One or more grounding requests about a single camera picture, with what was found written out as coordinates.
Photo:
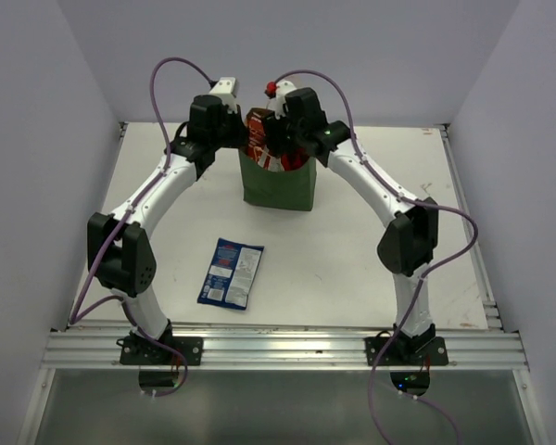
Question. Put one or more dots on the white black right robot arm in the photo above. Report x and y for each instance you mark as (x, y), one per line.
(407, 246)

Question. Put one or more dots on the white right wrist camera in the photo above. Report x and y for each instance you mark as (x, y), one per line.
(277, 92)

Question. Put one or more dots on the pink Real chips bag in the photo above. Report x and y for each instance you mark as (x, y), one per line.
(294, 160)

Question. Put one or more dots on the green brown paper bag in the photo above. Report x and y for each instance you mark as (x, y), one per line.
(293, 190)

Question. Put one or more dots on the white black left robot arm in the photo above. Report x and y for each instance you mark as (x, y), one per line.
(119, 252)

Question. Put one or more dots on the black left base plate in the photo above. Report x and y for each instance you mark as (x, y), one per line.
(141, 352)

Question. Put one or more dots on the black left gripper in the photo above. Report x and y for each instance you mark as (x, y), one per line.
(236, 133)

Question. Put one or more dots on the aluminium rail frame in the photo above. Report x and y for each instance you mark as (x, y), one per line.
(291, 368)

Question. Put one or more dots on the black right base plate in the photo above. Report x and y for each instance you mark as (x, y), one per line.
(434, 353)

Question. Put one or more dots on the orange red Doritos bag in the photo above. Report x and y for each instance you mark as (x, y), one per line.
(256, 148)

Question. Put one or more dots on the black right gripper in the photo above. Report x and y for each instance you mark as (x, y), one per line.
(274, 135)

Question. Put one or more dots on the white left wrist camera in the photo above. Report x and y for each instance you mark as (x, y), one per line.
(226, 89)

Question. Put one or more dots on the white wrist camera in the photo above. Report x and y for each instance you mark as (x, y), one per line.
(277, 92)
(226, 89)

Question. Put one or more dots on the blue snack bag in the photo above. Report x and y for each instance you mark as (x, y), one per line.
(230, 275)

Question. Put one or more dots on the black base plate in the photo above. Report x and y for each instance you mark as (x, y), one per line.
(141, 352)
(434, 353)

